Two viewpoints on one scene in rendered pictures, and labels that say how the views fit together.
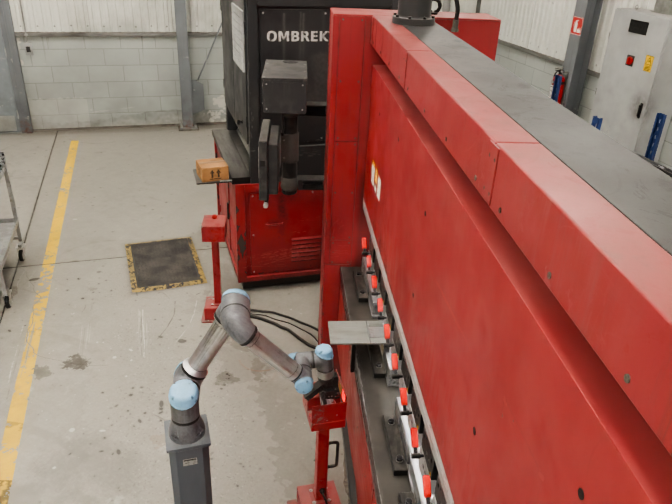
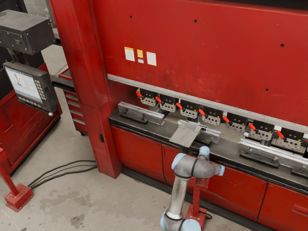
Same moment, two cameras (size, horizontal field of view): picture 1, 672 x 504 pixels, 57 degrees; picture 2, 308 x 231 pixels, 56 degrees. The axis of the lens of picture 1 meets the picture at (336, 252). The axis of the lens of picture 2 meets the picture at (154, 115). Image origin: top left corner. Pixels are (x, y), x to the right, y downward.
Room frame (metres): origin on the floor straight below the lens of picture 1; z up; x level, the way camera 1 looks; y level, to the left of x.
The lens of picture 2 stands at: (1.50, 1.43, 2.70)
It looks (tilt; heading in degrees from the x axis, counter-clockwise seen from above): 40 degrees down; 309
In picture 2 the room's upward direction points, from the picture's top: 5 degrees counter-clockwise
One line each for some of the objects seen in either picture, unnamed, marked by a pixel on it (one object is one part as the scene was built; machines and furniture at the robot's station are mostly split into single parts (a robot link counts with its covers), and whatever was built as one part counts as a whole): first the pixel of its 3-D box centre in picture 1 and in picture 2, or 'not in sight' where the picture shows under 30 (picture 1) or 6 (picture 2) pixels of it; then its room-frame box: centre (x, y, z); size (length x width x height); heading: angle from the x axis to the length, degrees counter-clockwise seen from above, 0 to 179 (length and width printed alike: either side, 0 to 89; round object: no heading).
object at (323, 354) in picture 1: (323, 357); (204, 153); (2.17, 0.03, 1.03); 0.09 x 0.08 x 0.11; 98
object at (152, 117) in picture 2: (372, 285); (140, 113); (2.99, -0.21, 0.92); 0.50 x 0.06 x 0.10; 6
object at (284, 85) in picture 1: (285, 139); (32, 68); (3.64, 0.34, 1.53); 0.51 x 0.25 x 0.85; 4
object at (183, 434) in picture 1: (186, 422); not in sight; (1.96, 0.59, 0.82); 0.15 x 0.15 x 0.10
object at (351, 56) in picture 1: (394, 216); (112, 75); (3.43, -0.34, 1.15); 0.85 x 0.25 x 2.30; 96
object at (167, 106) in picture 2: (383, 274); (169, 100); (2.66, -0.24, 1.18); 0.15 x 0.09 x 0.17; 6
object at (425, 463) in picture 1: (438, 461); not in sight; (1.47, -0.36, 1.18); 0.15 x 0.09 x 0.17; 6
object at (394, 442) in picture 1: (394, 443); (259, 159); (1.83, -0.27, 0.89); 0.30 x 0.05 x 0.03; 6
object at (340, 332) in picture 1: (356, 332); (185, 134); (2.43, -0.12, 1.00); 0.26 x 0.18 x 0.01; 96
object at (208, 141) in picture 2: (375, 355); (194, 137); (2.39, -0.21, 0.89); 0.30 x 0.05 x 0.03; 6
